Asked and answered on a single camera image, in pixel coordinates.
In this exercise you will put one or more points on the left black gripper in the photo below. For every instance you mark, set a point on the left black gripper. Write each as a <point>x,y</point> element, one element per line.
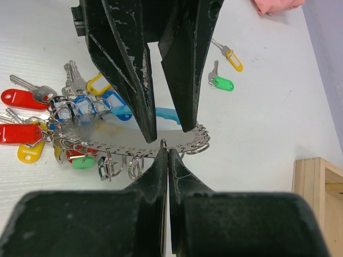
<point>117,33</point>

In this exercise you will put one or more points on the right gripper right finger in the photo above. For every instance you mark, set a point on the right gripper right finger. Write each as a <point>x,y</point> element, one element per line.
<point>209,223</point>

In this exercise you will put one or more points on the wooden clothes rack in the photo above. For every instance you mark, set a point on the wooden clothes rack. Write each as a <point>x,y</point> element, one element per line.
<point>320,183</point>

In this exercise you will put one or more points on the pink folded cloth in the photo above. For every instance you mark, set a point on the pink folded cloth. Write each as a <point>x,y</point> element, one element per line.
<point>272,7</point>

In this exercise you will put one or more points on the key with yellow tag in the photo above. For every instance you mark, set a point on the key with yellow tag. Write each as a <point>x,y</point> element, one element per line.
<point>229,55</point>

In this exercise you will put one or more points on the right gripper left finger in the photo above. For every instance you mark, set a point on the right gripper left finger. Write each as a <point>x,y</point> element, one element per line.
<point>129,222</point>

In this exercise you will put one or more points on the key with green tag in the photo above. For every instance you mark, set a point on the key with green tag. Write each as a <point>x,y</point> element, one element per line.
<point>219,82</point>

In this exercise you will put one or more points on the metal key organizer with keys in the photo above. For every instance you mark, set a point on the metal key organizer with keys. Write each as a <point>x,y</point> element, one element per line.
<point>89,125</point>

